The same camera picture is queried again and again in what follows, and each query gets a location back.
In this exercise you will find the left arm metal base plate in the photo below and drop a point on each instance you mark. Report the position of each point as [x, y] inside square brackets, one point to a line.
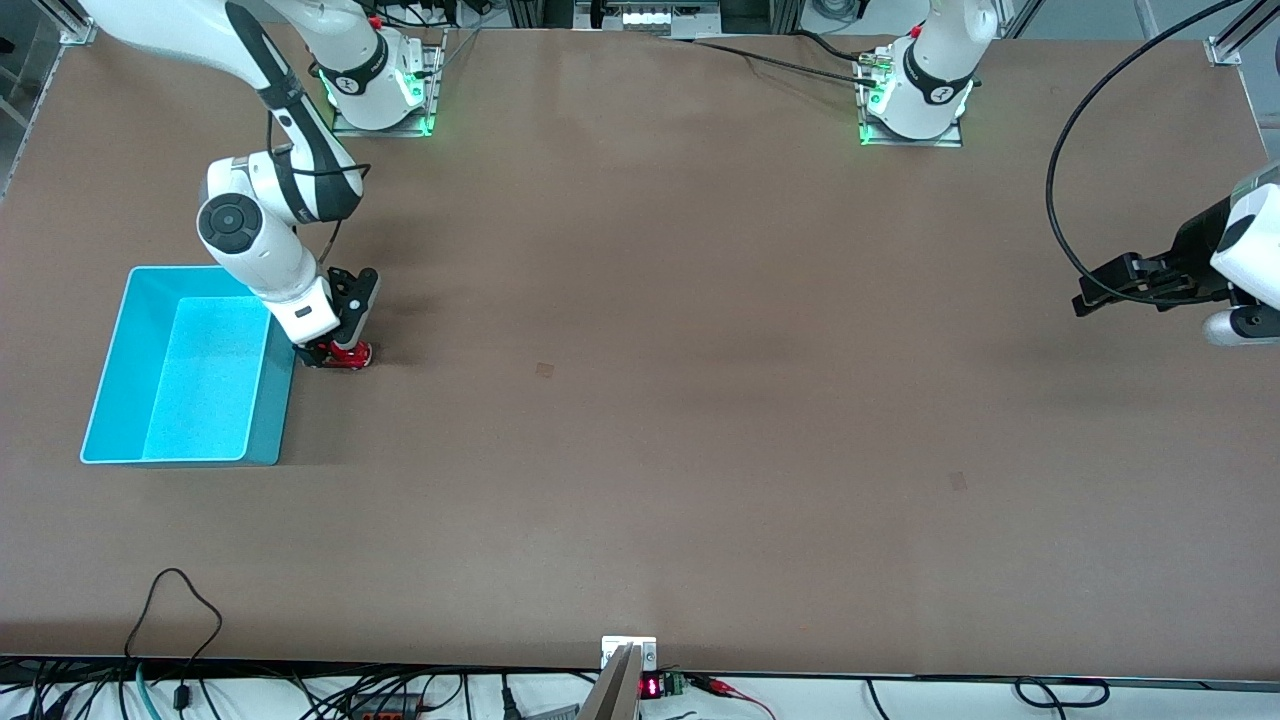
[910, 142]

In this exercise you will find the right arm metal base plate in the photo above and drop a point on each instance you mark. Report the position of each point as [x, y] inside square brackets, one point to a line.
[436, 80]

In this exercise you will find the aluminium frame corner post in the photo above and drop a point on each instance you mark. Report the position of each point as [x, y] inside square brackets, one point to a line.
[70, 20]
[1240, 35]

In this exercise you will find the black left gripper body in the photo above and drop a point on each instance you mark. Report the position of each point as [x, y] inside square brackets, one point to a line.
[1190, 250]

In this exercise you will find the red digit display module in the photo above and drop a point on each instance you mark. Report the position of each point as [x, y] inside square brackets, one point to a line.
[660, 686]

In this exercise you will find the blue plastic box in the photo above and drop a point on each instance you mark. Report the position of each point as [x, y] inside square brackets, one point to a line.
[190, 370]

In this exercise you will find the grey camera mount bar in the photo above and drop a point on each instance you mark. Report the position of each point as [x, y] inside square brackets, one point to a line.
[612, 695]

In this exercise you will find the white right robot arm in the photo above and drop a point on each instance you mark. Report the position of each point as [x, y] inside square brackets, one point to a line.
[262, 250]

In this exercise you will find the red beetle toy car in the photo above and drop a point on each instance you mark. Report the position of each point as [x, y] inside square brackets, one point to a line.
[353, 357]

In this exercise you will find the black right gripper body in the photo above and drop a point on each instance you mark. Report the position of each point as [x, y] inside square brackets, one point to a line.
[352, 303]

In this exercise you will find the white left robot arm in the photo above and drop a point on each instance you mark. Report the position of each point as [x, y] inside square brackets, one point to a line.
[935, 60]

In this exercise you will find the metal table edge bracket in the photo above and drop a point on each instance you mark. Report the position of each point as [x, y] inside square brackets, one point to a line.
[612, 650]

